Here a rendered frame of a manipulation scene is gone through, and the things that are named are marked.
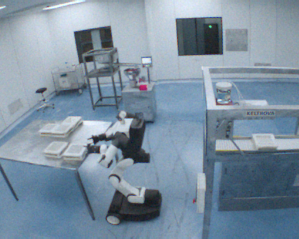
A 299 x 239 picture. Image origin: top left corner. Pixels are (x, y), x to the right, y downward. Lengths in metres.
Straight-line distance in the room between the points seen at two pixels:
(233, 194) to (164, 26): 5.58
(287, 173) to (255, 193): 0.46
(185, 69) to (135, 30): 1.95
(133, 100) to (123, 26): 3.23
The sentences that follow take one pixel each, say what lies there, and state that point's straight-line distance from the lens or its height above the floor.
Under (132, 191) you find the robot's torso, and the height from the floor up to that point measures 0.36.
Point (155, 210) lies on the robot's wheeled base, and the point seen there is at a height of 0.17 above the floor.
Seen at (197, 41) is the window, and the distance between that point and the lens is 7.35.
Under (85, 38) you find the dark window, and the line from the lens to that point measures 8.06.
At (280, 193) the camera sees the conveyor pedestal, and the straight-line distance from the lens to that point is 3.08.
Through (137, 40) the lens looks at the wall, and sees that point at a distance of 7.51.
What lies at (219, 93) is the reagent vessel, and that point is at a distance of 2.21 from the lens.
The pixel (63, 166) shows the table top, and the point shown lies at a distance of 2.73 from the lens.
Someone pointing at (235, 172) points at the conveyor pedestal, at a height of 0.65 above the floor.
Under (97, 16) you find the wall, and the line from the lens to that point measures 7.81.
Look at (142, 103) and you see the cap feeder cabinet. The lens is 4.93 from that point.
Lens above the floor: 2.36
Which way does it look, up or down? 27 degrees down
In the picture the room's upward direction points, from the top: 6 degrees counter-clockwise
